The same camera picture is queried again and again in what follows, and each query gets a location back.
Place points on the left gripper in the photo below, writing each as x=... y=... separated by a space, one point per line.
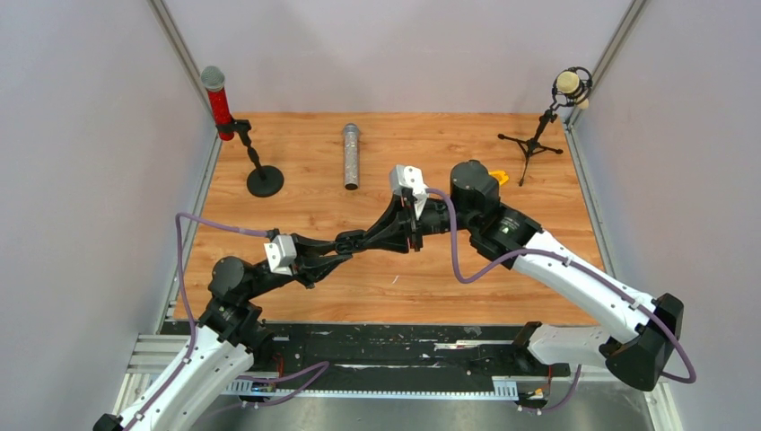
x=312 y=265

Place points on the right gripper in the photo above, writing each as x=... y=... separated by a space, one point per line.
x=395 y=239

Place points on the black earbud charging case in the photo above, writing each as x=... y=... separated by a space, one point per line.
x=350 y=242

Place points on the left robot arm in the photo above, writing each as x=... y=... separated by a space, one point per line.
x=229 y=337

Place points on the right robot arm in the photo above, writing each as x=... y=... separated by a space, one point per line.
x=634 y=334

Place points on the silver glitter microphone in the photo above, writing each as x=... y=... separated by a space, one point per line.
x=351 y=135

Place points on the yellow triangular plastic piece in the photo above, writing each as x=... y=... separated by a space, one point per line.
x=501 y=177

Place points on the black tripod mic stand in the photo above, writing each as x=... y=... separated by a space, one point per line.
x=532 y=146

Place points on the red glitter microphone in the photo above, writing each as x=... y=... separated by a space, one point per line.
x=213 y=80

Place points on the beige condenser microphone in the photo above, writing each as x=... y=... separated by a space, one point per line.
x=574 y=90

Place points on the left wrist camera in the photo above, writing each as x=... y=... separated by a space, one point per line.
x=281 y=254

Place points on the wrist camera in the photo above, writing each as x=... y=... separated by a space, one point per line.
x=281 y=254
x=409 y=177

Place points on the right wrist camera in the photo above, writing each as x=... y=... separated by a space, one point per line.
x=409 y=177

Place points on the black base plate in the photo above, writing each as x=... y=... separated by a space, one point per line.
x=369 y=357

